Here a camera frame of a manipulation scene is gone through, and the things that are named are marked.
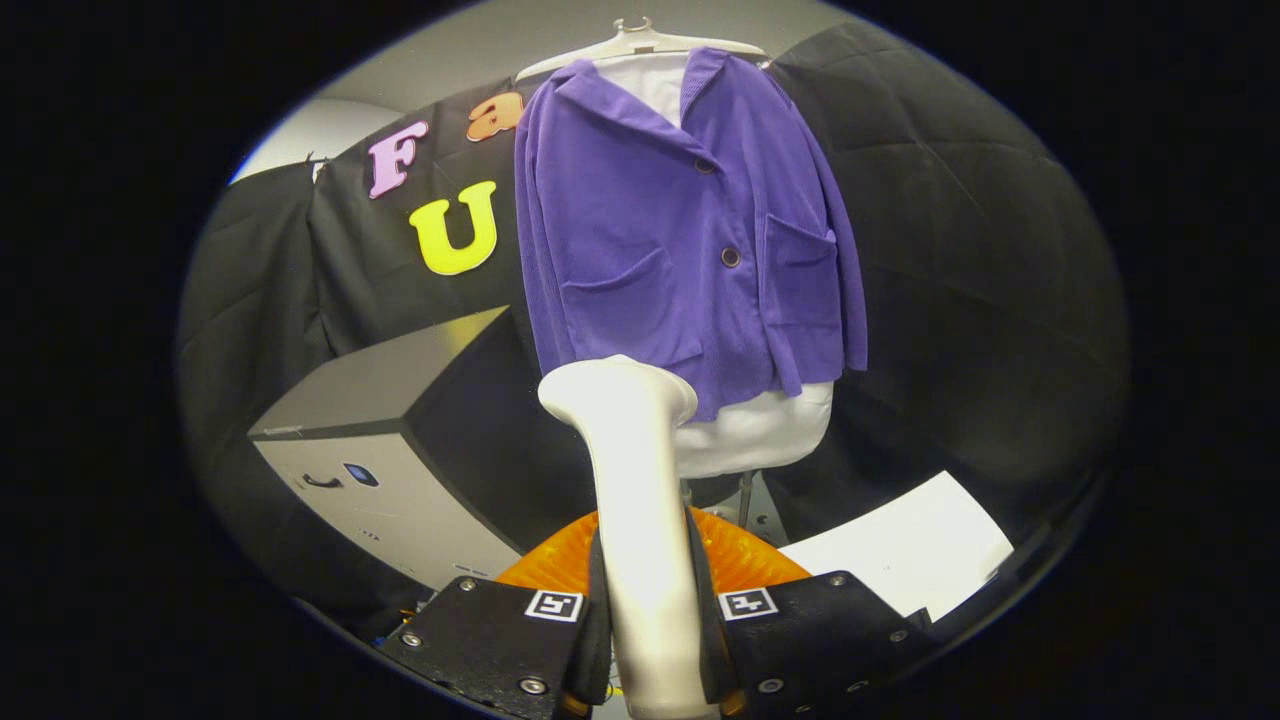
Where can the purple jacket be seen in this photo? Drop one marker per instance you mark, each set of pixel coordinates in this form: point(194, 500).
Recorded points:
point(640, 230)

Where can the white clothes hanger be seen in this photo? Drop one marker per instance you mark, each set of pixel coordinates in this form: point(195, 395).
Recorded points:
point(640, 42)

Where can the grey garment stand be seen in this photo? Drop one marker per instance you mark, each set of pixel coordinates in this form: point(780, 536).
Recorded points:
point(746, 500)

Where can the white floor sheet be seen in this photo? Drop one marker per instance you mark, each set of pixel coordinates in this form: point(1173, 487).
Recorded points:
point(900, 545)

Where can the black backdrop cloth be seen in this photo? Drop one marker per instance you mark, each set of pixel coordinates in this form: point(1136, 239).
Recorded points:
point(360, 260)

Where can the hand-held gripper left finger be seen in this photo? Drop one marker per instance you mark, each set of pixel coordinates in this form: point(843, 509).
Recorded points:
point(490, 640)

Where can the plain black curtain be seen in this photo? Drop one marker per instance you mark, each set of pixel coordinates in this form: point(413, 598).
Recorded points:
point(980, 280)
point(250, 290)

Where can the grey cabinet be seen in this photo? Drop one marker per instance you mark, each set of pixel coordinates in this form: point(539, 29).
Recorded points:
point(400, 500)

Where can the white garment steamer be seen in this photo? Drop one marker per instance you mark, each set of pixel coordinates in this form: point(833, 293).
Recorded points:
point(640, 500)

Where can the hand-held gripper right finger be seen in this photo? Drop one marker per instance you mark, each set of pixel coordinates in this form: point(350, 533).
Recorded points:
point(810, 640)

